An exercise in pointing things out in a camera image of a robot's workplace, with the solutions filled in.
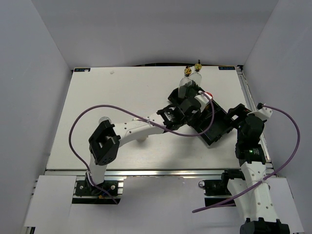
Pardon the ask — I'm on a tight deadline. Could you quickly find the clear glass oil bottle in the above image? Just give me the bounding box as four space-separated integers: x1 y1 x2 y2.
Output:
178 66 192 98

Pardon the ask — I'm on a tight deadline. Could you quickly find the silver-capped white shaker bottle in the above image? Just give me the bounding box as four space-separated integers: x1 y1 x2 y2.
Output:
137 136 148 142

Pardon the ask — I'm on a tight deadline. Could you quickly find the blue-label white shaker bottle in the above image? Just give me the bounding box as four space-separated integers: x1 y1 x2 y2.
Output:
98 117 111 124

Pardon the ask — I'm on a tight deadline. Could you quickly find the red-capped brown sauce jar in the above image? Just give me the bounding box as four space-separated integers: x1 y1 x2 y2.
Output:
205 92 213 98

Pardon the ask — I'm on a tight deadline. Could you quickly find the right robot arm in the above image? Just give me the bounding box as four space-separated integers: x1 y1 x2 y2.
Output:
220 104 290 234

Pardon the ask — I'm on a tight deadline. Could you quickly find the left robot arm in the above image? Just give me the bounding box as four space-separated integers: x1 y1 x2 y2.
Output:
86 98 203 195

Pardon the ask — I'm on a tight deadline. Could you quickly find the black condiment tray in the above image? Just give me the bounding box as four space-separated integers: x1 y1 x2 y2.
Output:
168 87 233 146

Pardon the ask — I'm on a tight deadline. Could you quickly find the black logo sticker right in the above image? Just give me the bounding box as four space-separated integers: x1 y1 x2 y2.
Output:
218 66 236 71

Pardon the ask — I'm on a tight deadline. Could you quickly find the black logo sticker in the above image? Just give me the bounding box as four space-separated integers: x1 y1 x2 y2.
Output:
218 66 236 71
74 68 91 72

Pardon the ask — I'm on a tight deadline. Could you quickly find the black logo sticker left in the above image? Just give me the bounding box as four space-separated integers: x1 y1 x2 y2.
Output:
74 68 91 72

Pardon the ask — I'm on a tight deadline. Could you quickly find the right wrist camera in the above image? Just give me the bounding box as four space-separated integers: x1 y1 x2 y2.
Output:
247 103 273 121

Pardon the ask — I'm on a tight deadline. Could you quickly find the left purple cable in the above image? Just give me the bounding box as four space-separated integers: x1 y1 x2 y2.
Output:
69 94 215 204

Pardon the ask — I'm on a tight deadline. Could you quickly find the aluminium frame rail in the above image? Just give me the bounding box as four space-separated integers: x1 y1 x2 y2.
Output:
235 65 277 176

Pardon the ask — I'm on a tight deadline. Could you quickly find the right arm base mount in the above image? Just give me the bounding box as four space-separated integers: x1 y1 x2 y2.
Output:
198 169 245 207

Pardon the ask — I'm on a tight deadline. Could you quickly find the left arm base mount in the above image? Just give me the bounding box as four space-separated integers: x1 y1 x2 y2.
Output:
72 175 126 205

